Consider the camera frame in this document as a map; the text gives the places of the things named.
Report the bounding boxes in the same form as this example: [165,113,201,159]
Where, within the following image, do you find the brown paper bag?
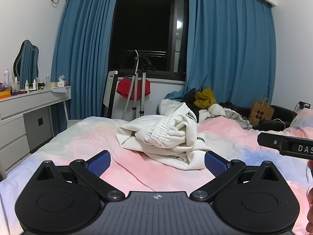
[249,98,275,126]

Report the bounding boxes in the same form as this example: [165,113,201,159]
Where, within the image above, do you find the white crumpled garment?
[198,103,227,122]

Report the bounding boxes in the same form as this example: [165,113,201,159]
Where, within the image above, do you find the black cloth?
[182,92,204,115]

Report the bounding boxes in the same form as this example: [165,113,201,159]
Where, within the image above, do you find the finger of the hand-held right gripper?
[257,131,285,150]

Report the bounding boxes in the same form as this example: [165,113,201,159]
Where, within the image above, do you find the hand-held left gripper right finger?
[189,150,279,202]

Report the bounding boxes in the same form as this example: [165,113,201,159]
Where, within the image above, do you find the red cloth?
[116,77,151,97]

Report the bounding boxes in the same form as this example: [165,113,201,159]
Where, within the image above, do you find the mustard yellow cloth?
[194,87,218,108]

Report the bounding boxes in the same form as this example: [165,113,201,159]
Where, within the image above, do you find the white folding chair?
[101,70,118,118]

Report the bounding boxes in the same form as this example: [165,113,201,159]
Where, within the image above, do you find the black sofa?
[220,101,297,131]

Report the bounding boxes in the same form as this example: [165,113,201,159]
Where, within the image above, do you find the grey crumpled cloth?
[224,109,254,130]

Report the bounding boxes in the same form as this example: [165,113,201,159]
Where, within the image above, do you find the silver tripod stand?
[122,50,156,120]

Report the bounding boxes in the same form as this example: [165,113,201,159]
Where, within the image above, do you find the dark window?
[109,0,190,81]

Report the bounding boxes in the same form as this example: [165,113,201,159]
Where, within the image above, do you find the pastel tie-dye bed blanket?
[0,114,313,235]

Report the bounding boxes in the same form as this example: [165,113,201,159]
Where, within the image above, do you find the pastel tie-dye pillow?
[284,108,313,139]

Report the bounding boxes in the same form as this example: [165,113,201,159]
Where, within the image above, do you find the wavy framed mirror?
[13,40,40,86]

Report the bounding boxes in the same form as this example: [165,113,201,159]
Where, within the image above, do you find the white dresser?
[0,86,72,177]

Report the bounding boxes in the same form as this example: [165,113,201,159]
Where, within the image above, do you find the wall outlet with charger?
[295,101,311,113]

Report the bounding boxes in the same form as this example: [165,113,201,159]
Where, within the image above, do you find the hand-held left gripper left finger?
[35,150,125,202]

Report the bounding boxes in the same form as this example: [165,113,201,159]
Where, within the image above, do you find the person's right hand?
[306,160,313,235]

